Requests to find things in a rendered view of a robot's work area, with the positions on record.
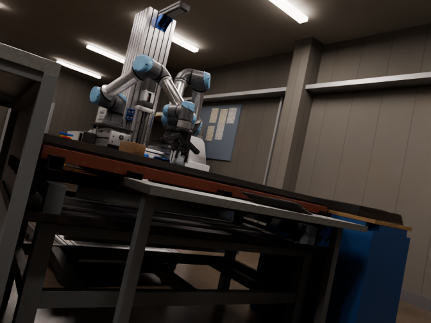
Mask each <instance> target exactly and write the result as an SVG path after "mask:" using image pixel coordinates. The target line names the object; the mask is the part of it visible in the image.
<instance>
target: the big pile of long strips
mask: <svg viewBox="0 0 431 323"><path fill-rule="evenodd" d="M320 199H323V198H320ZM325 200H328V201H329V203H328V205H325V204H324V206H325V207H328V208H327V210H333V211H339V212H342V213H347V214H351V215H356V216H360V217H365V218H369V219H375V220H380V221H384V222H389V223H393V224H398V225H402V226H403V224H402V223H403V222H402V217H401V215H399V214H395V213H390V212H386V211H384V210H379V209H375V208H369V207H366V206H360V205H356V204H350V203H344V202H339V201H333V200H329V199H325Z"/></svg>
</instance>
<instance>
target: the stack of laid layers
mask: <svg viewBox="0 0 431 323"><path fill-rule="evenodd" d="M42 141H45V142H50V143H53V144H58V145H64V146H67V147H72V148H76V149H81V150H84V151H90V152H93V153H98V154H103V155H107V156H112V157H116V158H121V159H124V160H129V161H133V162H138V163H143V164H146V165H152V166H156V167H161V168H164V169H169V170H175V171H178V172H183V173H186V174H192V175H195V176H201V177H204V178H209V179H214V180H218V181H223V182H227V183H231V184H235V185H240V186H246V187H249V188H254V189H257V190H263V191H266V192H271V193H275V194H280V195H286V196H289V197H294V198H297V199H303V200H306V201H311V202H315V203H320V204H325V205H328V203H329V201H327V200H324V199H320V198H317V197H311V196H308V195H303V194H298V193H295V192H290V191H286V190H282V189H279V188H273V187H270V186H265V185H260V184H257V183H252V182H249V181H244V180H241V179H236V178H231V177H228V176H223V175H219V174H214V173H211V172H206V171H203V170H198V169H193V168H190V167H185V166H182V165H177V164H173V163H169V162H165V161H160V160H156V159H152V158H147V157H144V156H139V155H136V154H131V153H126V152H122V151H118V150H115V149H109V148H106V147H101V146H98V145H93V144H88V143H85V142H80V141H77V140H72V139H68V138H64V137H59V136H55V135H50V134H47V133H44V137H43V140H42Z"/></svg>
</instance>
